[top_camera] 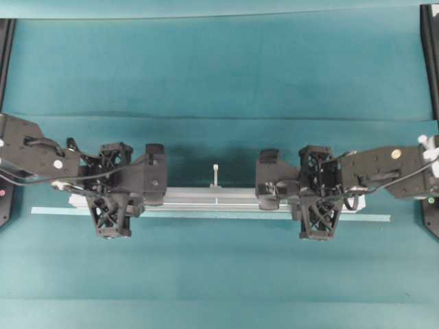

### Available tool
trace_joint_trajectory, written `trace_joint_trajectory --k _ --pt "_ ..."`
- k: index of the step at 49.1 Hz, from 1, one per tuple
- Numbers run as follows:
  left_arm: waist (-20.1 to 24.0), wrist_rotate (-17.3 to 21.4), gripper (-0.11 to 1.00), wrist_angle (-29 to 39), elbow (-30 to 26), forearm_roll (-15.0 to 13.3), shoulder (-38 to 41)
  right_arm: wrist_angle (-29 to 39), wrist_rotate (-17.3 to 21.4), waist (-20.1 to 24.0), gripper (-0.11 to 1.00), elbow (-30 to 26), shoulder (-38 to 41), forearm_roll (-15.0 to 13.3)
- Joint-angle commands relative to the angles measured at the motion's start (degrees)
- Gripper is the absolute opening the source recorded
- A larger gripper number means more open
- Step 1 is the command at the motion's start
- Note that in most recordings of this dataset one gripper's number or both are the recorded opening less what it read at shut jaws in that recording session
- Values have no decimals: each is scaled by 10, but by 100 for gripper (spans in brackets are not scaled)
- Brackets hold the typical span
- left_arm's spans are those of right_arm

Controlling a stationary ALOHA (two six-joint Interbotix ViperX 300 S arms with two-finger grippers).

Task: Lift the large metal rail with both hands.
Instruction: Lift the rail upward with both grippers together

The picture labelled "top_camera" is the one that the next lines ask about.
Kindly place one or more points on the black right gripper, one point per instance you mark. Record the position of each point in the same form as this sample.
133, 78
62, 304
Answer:
313, 190

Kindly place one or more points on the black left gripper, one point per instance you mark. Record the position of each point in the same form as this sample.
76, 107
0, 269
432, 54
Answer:
108, 182

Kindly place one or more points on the large silver aluminium rail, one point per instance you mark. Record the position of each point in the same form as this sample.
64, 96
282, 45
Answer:
210, 199

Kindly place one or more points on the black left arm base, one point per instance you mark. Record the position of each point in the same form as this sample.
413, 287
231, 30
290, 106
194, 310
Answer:
6, 197

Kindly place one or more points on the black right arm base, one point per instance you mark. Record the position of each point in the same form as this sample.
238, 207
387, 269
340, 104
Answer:
430, 211

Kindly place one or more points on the teal table cloth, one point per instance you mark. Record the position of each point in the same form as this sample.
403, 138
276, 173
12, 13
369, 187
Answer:
217, 91

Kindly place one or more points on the thin teal marker strip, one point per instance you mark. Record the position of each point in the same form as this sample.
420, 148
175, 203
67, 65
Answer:
358, 217

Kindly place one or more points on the middle white cable tie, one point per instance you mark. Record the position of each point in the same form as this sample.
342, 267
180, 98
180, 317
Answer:
215, 182

